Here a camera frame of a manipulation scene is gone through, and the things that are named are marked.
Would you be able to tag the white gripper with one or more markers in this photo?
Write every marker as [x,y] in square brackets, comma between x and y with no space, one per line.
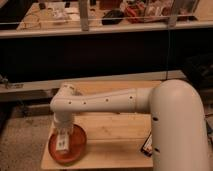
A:
[63,122]

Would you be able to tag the bottle with white label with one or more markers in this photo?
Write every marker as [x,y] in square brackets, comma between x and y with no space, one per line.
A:
[62,142]

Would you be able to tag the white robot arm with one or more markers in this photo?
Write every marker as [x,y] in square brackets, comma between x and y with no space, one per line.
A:
[179,134]

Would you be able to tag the orange ceramic bowl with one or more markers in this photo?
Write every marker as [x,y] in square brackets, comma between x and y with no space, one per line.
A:
[77,146]

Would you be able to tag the black box on table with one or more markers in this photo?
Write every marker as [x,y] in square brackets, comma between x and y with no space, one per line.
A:
[147,146]

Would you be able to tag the black bag on shelf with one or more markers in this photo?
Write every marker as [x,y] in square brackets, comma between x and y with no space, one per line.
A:
[112,17]

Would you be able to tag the red items on shelf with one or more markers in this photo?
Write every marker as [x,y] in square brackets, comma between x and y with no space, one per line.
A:
[135,13]

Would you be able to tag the white horizontal shelf beam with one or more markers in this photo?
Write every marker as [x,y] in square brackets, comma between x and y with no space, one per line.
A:
[8,34]

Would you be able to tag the grey vertical post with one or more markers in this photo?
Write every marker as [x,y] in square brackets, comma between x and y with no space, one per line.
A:
[83,10]

